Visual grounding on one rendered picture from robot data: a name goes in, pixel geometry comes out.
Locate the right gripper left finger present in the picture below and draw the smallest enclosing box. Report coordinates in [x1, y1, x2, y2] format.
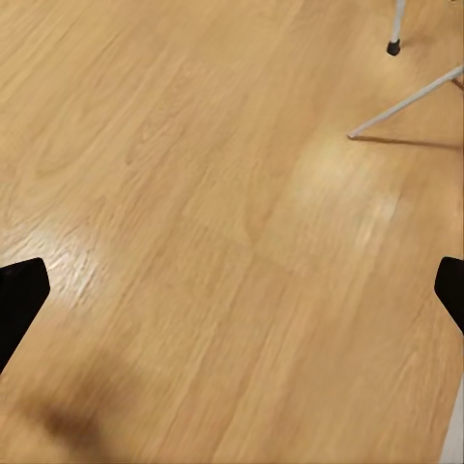
[0, 257, 50, 372]

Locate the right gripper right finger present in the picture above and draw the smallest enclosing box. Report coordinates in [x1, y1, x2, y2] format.
[434, 256, 464, 333]

